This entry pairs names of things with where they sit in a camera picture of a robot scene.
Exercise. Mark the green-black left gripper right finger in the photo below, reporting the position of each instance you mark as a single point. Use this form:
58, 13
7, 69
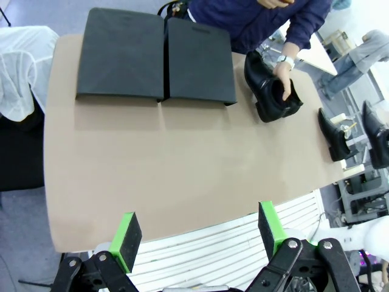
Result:
269, 231

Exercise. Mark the green-black left gripper left finger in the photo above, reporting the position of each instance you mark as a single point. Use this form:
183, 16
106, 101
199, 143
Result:
127, 240

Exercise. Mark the black leather loafer shoe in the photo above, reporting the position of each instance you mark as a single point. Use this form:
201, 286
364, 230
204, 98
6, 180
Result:
377, 140
332, 137
263, 89

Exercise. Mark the person's left forearm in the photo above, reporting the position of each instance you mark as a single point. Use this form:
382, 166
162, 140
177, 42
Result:
299, 33

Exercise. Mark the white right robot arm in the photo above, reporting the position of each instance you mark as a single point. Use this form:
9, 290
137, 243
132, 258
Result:
377, 240

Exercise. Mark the person's left hand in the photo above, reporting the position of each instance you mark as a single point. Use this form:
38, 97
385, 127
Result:
282, 74

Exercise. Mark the person's right hand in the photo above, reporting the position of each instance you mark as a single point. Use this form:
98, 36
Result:
273, 3

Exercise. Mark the white slatted panel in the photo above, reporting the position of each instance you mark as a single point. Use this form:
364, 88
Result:
197, 252

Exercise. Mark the black base block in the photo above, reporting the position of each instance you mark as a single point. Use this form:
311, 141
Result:
18, 158

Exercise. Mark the silver wristwatch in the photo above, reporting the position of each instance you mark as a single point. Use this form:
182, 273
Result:
287, 60

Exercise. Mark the person in blue jeans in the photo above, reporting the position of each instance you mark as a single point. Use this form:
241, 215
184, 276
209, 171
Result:
346, 70

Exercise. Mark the white table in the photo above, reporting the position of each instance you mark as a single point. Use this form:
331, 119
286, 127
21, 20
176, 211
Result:
319, 57

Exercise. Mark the white cloth cover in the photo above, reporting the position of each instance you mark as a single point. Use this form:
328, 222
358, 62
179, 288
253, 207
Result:
18, 76

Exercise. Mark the person in purple jacket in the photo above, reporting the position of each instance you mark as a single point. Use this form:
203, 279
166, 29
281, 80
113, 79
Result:
243, 21

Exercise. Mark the black tripod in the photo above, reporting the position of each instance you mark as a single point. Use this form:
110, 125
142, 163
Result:
4, 16

